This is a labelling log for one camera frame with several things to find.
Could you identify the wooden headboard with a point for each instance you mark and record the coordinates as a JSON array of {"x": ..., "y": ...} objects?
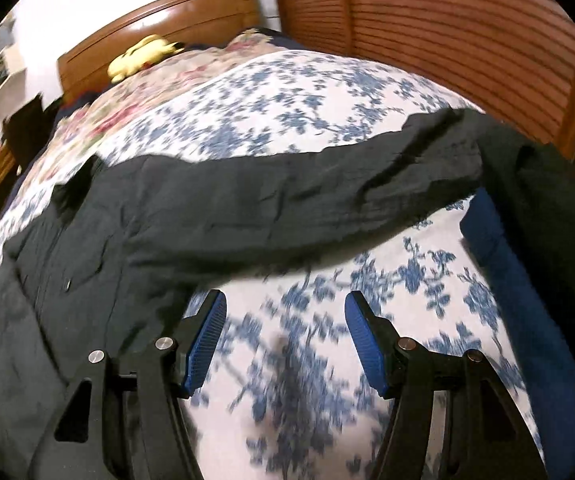
[{"x": 167, "y": 15}]

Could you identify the black jacket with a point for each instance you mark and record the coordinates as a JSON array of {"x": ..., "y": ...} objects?
[{"x": 217, "y": 210}]

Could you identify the pink floral quilt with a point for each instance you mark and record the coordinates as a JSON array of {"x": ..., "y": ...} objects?
[{"x": 167, "y": 75}]

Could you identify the dark desk chair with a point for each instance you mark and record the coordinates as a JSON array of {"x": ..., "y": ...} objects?
[{"x": 27, "y": 130}]

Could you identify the navy folded cloth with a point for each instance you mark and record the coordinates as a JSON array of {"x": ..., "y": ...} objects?
[{"x": 517, "y": 285}]

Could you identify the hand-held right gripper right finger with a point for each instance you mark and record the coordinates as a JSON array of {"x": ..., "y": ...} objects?
[{"x": 365, "y": 340}]

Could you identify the yellow plush toy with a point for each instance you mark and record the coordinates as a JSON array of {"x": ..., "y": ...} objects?
[{"x": 137, "y": 57}]

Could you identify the wooden louvred wardrobe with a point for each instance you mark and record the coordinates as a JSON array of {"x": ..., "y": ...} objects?
[{"x": 442, "y": 25}]

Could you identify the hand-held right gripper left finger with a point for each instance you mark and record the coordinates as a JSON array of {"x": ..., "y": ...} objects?
[{"x": 207, "y": 340}]

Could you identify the blue floral bed sheet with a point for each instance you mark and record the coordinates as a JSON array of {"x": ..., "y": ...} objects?
[{"x": 317, "y": 90}]

